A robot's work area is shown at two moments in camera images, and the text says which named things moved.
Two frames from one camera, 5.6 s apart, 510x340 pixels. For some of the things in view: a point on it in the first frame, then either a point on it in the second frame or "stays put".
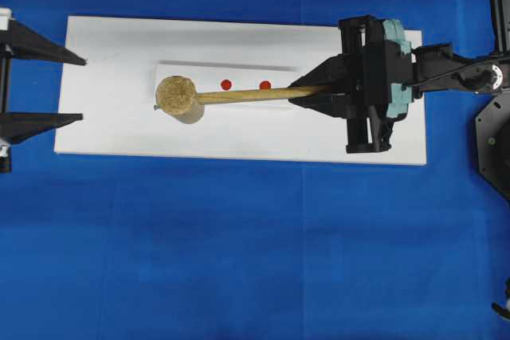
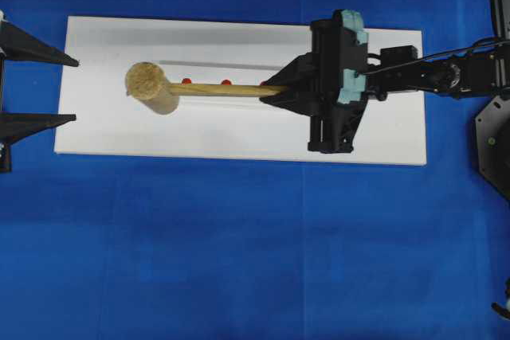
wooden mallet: x=178 y=97 → x=150 y=86
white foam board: x=107 y=103 stays put
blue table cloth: x=113 y=247 stays put
